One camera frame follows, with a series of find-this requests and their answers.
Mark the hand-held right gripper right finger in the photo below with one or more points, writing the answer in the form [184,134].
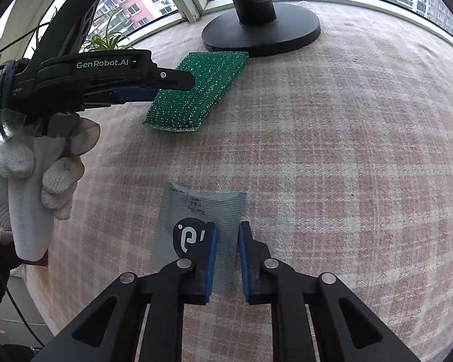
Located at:
[243,264]

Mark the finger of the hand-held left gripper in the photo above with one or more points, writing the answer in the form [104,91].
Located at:
[136,93]
[173,80]

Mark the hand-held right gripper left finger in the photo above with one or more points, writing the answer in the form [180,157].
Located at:
[210,264]

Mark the green glitter sponge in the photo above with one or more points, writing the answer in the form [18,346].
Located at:
[196,94]

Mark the grey foil packet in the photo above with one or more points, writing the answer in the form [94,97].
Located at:
[196,203]

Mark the person's left hand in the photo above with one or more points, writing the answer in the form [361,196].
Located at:
[30,181]

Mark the potted spider plant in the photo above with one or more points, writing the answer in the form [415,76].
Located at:
[105,41]

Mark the blue world globe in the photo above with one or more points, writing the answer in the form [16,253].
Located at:
[260,26]

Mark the white window frame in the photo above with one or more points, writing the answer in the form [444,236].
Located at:
[188,3]

